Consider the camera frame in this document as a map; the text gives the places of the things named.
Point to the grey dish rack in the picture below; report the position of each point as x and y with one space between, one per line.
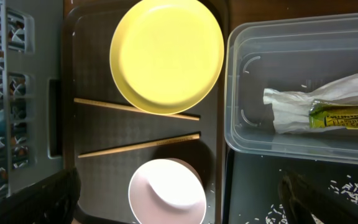
30 37

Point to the dark brown serving tray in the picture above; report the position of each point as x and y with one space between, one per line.
86 38

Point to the black rectangular tray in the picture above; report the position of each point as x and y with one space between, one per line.
241 160

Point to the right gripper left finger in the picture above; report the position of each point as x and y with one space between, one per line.
52 200

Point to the spilled rice pile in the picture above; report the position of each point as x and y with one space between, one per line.
256 199

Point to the lower wooden chopstick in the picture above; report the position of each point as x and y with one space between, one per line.
134 147

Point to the pink bowl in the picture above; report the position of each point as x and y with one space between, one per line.
165 191

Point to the yellow plate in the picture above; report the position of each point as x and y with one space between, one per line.
166 55

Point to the upper wooden chopstick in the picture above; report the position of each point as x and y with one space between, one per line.
128 108

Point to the green orange snack wrapper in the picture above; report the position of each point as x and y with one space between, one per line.
332 106

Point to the clear plastic bin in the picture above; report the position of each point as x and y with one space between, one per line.
288 55

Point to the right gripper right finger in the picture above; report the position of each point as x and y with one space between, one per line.
302 201

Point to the wooden chopstick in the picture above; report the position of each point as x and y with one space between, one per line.
134 147
128 108

